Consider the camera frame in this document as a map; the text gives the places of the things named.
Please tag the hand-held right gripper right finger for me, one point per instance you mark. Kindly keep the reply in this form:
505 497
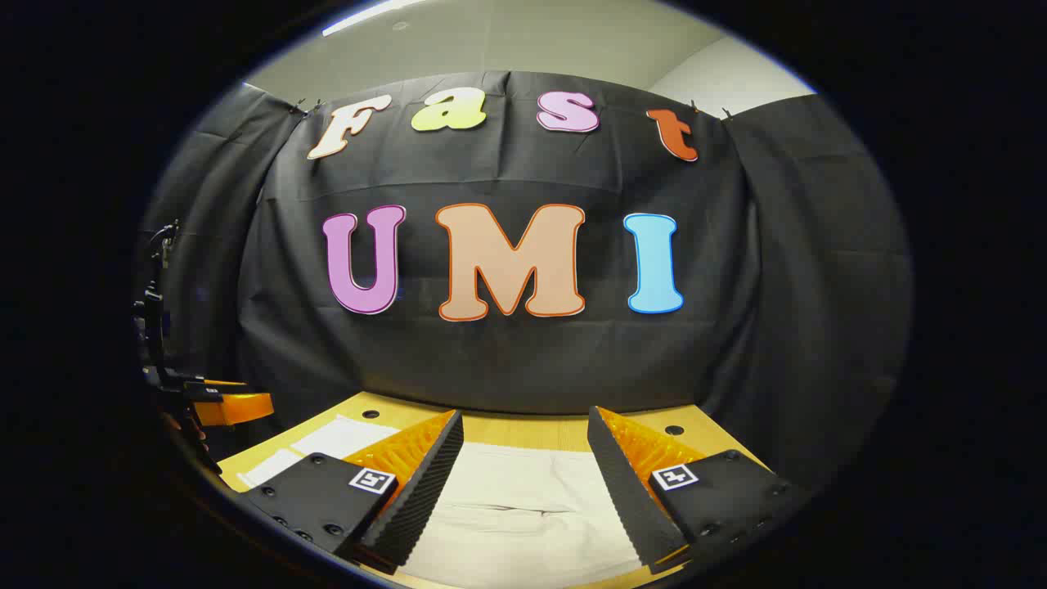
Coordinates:
626 491

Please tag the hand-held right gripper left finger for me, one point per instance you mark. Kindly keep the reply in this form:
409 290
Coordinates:
425 491

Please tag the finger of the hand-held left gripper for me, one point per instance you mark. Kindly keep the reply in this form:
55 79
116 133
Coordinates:
237 405

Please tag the white jeans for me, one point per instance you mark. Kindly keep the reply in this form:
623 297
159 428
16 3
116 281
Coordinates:
523 507

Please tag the black backdrop cloth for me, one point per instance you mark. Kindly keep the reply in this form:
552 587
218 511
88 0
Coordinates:
523 360

